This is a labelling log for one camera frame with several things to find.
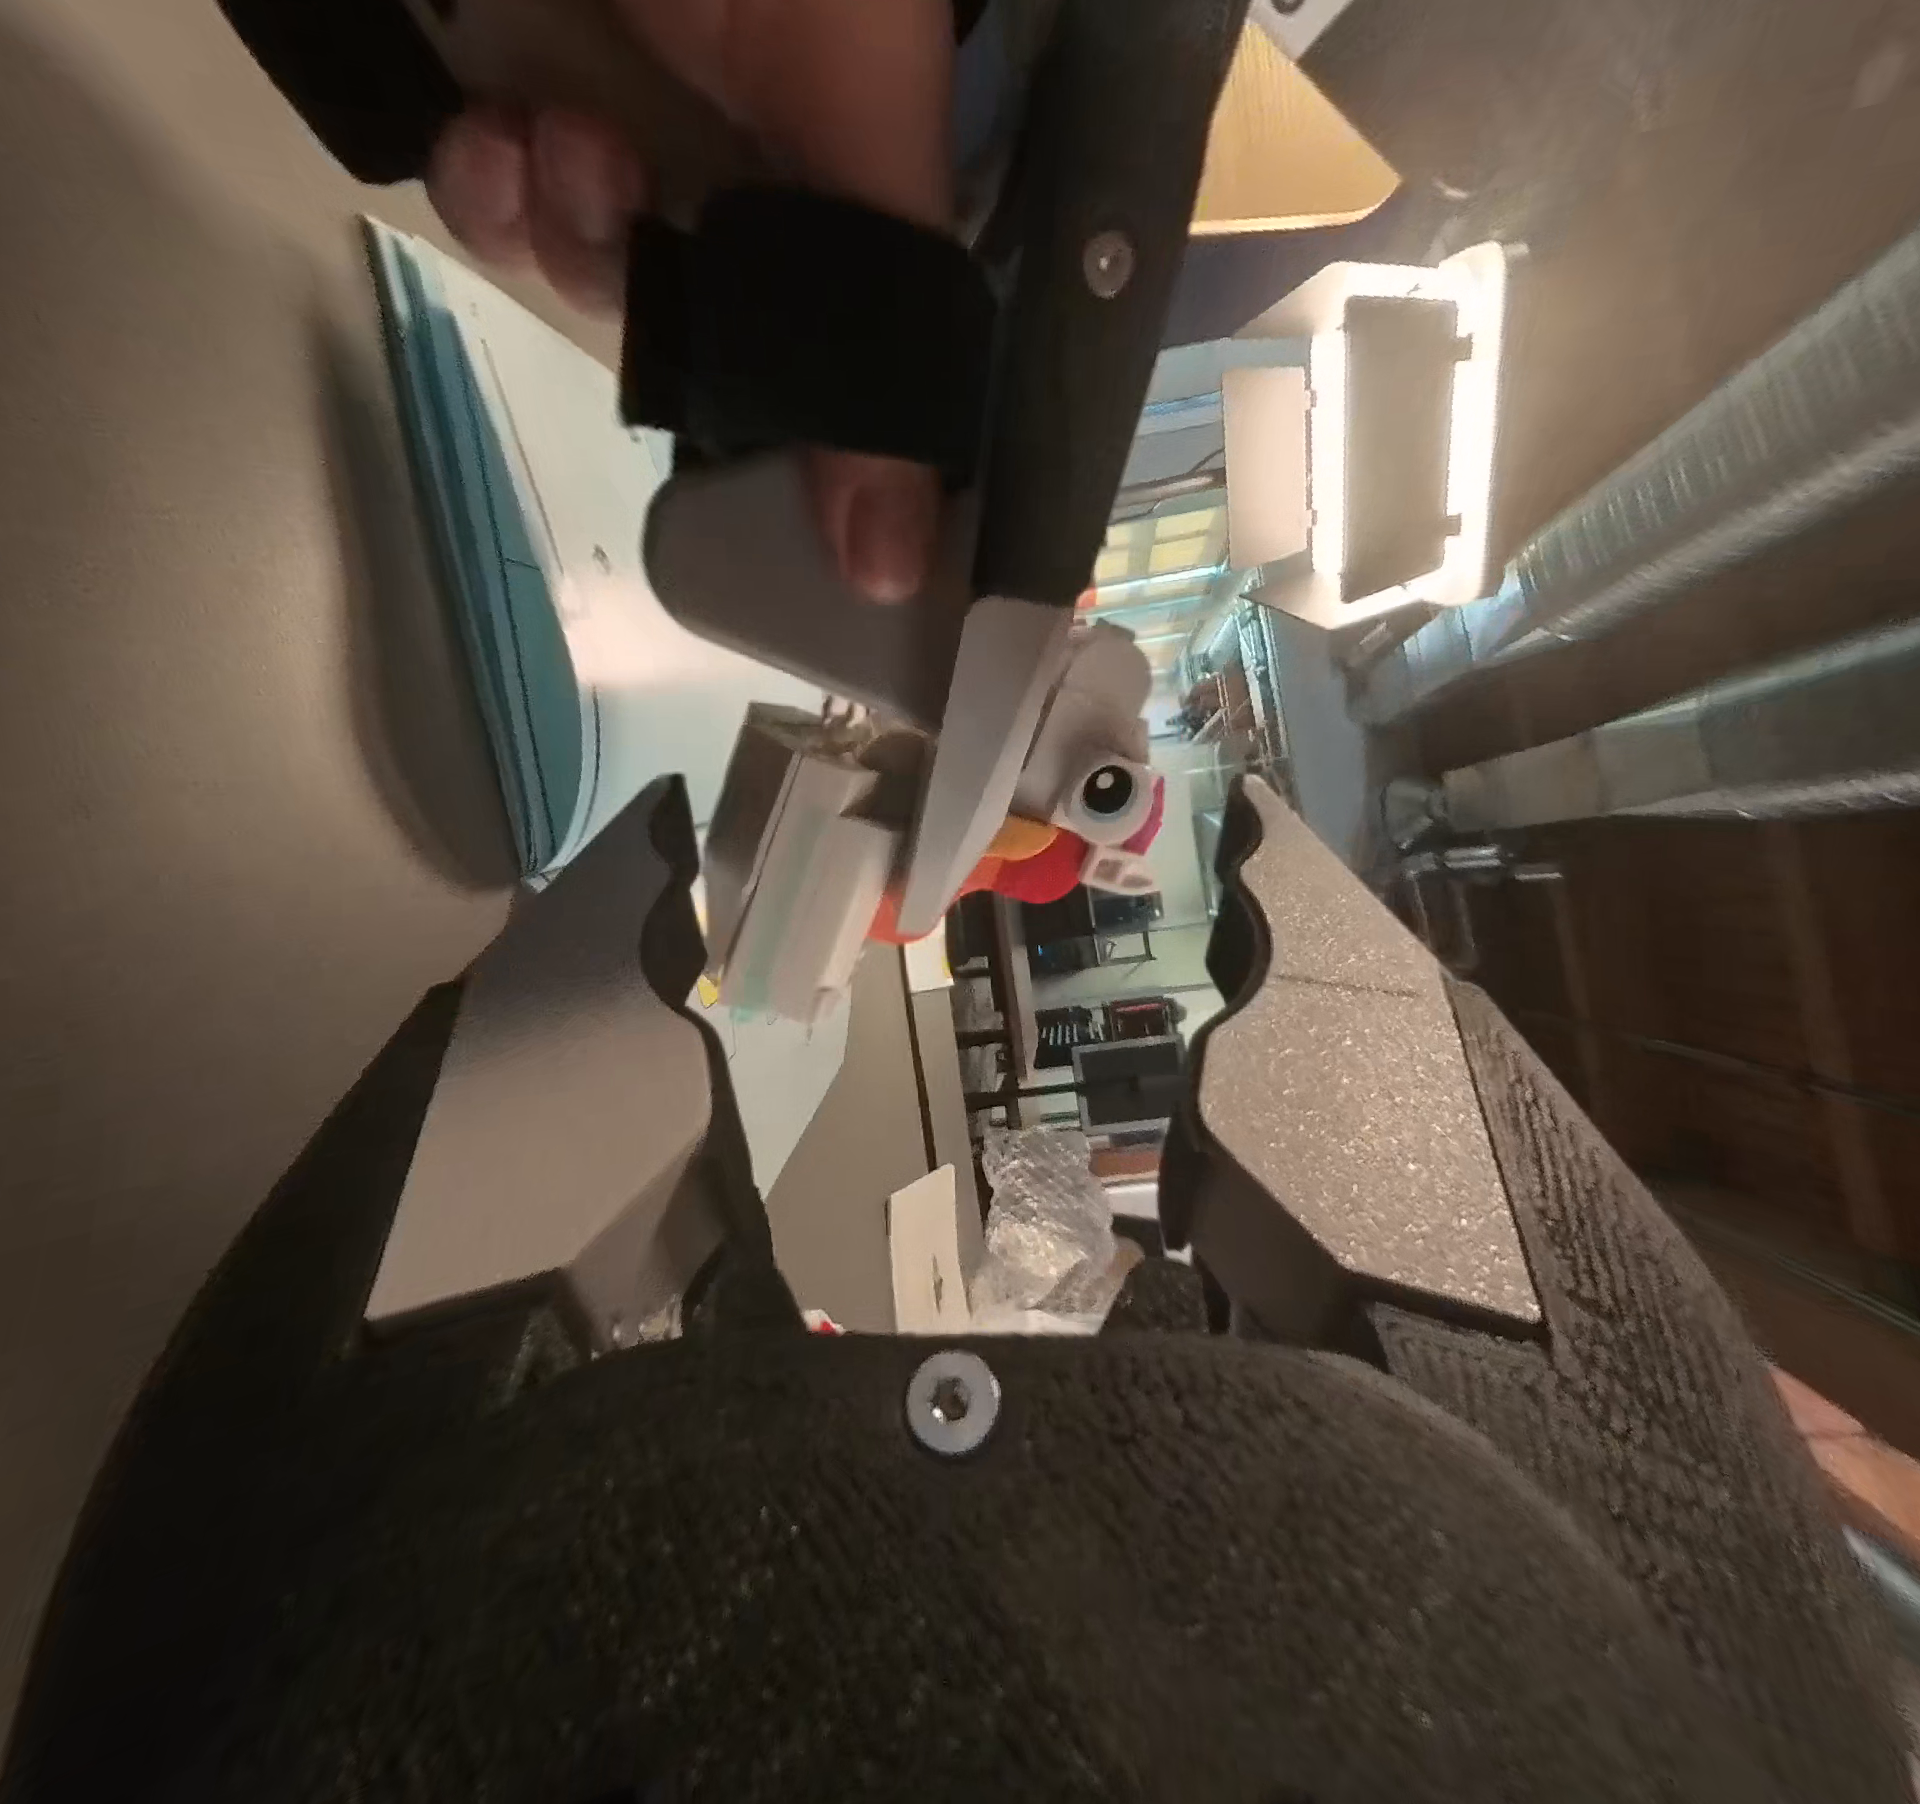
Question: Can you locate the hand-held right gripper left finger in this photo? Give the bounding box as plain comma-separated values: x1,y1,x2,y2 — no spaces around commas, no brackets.
363,771,803,1354

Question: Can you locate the white lego animal model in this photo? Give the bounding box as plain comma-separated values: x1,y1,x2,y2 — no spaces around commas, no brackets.
705,616,1165,1020

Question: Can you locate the person's left hand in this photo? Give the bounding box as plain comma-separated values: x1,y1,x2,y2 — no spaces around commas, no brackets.
331,0,967,609

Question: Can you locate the open light blue booklet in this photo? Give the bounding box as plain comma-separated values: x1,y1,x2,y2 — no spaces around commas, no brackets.
361,215,715,892

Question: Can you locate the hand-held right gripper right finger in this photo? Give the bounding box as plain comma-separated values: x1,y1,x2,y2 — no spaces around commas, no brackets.
1158,771,1550,1328

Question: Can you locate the wooden beam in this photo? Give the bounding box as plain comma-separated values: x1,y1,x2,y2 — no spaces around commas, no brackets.
1561,806,1920,1237

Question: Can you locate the white closed booklet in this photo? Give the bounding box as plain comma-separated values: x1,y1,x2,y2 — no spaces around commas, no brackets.
882,1166,979,1336

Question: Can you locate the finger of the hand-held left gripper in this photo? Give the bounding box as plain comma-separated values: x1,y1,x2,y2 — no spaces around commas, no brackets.
901,597,1075,935

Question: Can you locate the black monitor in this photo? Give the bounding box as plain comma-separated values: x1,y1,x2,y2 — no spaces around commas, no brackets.
1069,1037,1185,1142

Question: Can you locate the light wooden chair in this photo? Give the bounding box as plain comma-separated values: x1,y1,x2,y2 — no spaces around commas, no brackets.
1185,22,1410,238

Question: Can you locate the silver ventilation duct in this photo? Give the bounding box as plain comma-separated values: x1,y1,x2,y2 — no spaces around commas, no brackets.
1443,234,1920,822

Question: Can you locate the white ceiling lamp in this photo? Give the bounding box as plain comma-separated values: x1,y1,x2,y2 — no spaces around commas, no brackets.
1218,238,1512,632

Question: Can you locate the bubble wrap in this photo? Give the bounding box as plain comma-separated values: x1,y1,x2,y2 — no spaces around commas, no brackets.
975,1127,1125,1336

